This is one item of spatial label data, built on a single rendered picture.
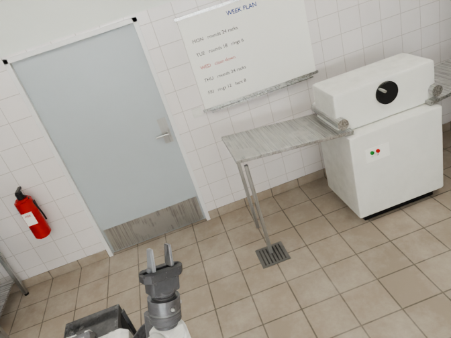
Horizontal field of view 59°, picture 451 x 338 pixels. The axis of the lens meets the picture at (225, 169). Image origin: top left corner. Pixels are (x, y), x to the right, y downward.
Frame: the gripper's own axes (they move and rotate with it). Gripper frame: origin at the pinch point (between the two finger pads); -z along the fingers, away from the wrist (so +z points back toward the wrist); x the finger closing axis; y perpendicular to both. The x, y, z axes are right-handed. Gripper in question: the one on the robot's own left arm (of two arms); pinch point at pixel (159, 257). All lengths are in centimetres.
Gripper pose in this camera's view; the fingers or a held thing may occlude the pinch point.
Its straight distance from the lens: 110.0
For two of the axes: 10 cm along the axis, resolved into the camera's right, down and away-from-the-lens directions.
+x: -7.7, 1.4, -6.2
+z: 0.7, 9.9, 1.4
